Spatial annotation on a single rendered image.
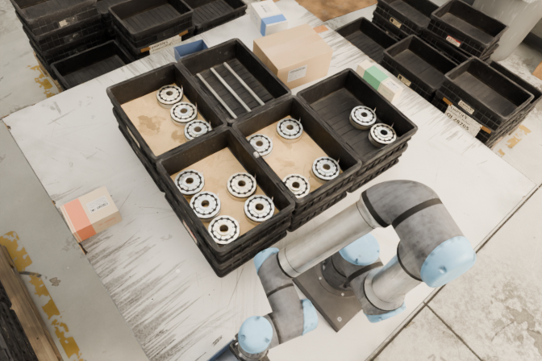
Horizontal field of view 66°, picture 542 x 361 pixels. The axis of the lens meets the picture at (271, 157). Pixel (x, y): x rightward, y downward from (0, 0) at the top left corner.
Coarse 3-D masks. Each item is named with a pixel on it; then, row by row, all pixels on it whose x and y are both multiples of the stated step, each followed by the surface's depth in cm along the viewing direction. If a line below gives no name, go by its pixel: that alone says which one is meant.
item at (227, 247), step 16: (224, 128) 151; (192, 144) 146; (240, 144) 149; (160, 160) 141; (256, 160) 146; (272, 176) 142; (176, 192) 134; (288, 208) 134; (208, 240) 126; (240, 240) 127
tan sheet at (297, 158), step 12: (264, 132) 165; (276, 144) 162; (288, 144) 162; (300, 144) 163; (312, 144) 163; (276, 156) 158; (288, 156) 159; (300, 156) 159; (312, 156) 160; (276, 168) 155; (288, 168) 156; (300, 168) 156; (312, 180) 154
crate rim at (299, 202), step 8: (296, 96) 164; (272, 104) 160; (280, 104) 161; (304, 104) 162; (256, 112) 157; (264, 112) 158; (312, 112) 160; (240, 120) 154; (320, 120) 158; (328, 128) 156; (240, 136) 150; (336, 136) 154; (248, 144) 148; (344, 144) 152; (352, 152) 150; (264, 160) 145; (360, 160) 148; (272, 168) 143; (352, 168) 146; (336, 176) 143; (344, 176) 145; (280, 184) 140; (328, 184) 141; (288, 192) 138; (312, 192) 139; (320, 192) 140; (296, 200) 136; (304, 200) 137
